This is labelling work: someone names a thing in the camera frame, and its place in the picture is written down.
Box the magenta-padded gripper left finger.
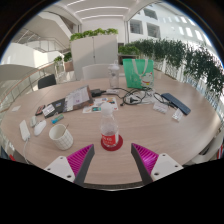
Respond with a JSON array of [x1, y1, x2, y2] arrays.
[[43, 143, 96, 187]]

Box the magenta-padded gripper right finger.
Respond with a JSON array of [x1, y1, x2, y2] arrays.
[[130, 142, 185, 185]]

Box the clear red-labelled water bottle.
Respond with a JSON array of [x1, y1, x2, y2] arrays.
[[99, 101, 120, 149]]

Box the white grid-patterned mug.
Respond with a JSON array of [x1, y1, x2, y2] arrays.
[[48, 123, 74, 151]]

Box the gold stirring spoon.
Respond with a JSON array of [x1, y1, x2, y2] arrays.
[[62, 123, 70, 136]]

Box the white computer mouse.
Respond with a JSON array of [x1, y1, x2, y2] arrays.
[[33, 119, 48, 137]]

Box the white chair with purple seat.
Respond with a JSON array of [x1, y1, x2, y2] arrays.
[[186, 129, 224, 166]]

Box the flat round red coaster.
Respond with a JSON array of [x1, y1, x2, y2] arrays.
[[100, 133, 124, 152]]

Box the white power strip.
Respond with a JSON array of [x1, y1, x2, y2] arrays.
[[18, 119, 31, 142]]

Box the small white case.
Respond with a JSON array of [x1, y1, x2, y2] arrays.
[[29, 115, 38, 128]]

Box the small clear plastic packet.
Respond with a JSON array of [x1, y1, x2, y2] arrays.
[[171, 107, 185, 122]]

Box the white rectangular packet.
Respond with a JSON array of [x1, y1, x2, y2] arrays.
[[152, 100, 170, 115]]

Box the small dark red device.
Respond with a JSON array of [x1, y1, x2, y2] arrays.
[[34, 104, 47, 116]]

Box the dark blue flat case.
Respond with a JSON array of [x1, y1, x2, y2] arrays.
[[160, 92, 192, 116]]

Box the colourful sticker sheet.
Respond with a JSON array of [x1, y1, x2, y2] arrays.
[[82, 96, 119, 114]]

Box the black power adapter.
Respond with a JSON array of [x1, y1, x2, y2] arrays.
[[90, 88, 107, 98]]

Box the green tote bag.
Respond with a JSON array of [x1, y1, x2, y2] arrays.
[[122, 58, 155, 90]]

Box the white chair with plain backrest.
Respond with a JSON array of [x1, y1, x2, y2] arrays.
[[81, 63, 111, 81]]

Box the row of green hedge plants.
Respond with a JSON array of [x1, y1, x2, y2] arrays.
[[124, 38, 224, 98]]

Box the small potted green plant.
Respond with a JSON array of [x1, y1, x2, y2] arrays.
[[53, 55, 64, 74]]

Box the white cabinet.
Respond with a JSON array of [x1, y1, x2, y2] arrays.
[[70, 34, 119, 81]]

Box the green plants on wooden stand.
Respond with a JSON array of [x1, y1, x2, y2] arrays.
[[117, 44, 141, 64]]

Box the green plants atop cabinet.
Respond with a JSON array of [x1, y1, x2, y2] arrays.
[[69, 27, 119, 42]]

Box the ceiling light strips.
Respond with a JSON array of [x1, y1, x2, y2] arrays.
[[64, 0, 138, 21]]

